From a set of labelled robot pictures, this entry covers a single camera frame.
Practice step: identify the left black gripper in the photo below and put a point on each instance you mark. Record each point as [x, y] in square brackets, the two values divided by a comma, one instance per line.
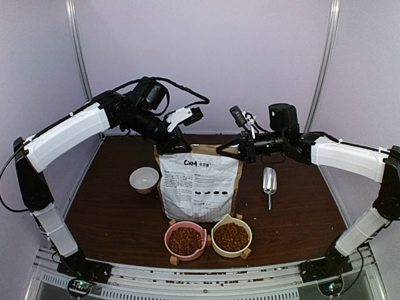
[170, 143]

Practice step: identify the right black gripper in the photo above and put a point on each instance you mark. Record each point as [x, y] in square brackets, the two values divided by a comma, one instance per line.
[250, 154]

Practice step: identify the silver metal scoop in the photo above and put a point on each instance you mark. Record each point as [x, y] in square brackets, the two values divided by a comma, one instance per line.
[269, 184]

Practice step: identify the brown pet food bag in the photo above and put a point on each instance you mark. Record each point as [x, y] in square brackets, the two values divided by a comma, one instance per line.
[199, 186]

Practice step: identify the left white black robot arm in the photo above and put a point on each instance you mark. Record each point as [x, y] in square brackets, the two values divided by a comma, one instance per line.
[131, 106]

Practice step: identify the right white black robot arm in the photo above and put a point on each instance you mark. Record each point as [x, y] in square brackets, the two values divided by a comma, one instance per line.
[319, 148]

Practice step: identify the cream cat-ear pet bowl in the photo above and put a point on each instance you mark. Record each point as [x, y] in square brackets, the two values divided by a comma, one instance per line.
[245, 252]

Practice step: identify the pink pet bowl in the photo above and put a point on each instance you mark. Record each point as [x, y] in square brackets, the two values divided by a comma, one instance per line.
[198, 228]

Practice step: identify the white ceramic bowl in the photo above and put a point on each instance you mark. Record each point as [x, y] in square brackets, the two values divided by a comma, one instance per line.
[144, 180]

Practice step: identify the brown kibble in cream bowl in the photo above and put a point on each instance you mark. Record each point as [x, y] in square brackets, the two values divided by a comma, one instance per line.
[231, 237]

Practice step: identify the brown kibble in pink bowl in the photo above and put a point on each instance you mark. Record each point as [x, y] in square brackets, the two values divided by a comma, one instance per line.
[185, 241]

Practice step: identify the wooden bowl stand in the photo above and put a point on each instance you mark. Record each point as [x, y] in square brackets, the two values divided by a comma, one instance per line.
[186, 241]

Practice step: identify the right circuit board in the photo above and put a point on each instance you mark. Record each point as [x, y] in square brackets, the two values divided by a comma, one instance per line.
[331, 288]

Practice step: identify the circuit board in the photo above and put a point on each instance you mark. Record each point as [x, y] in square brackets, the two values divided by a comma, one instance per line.
[79, 288]
[331, 288]

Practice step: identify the left circuit board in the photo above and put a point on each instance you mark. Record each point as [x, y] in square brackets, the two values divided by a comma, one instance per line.
[79, 288]

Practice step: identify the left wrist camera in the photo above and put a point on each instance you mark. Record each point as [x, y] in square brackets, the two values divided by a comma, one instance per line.
[184, 115]

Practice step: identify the front aluminium rail frame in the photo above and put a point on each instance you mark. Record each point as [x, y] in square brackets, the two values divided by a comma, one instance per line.
[280, 281]

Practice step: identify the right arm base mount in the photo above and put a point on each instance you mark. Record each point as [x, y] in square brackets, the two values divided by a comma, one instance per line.
[332, 264]

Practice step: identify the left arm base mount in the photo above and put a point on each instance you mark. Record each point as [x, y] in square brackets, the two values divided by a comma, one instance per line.
[78, 266]

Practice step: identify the right aluminium corner post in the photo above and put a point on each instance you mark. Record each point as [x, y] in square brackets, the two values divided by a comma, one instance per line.
[331, 33]

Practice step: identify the aluminium corner post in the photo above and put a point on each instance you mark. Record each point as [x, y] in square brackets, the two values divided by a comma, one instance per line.
[331, 33]
[78, 50]

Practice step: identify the left aluminium corner post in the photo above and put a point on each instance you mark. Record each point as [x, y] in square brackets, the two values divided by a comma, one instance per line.
[78, 50]

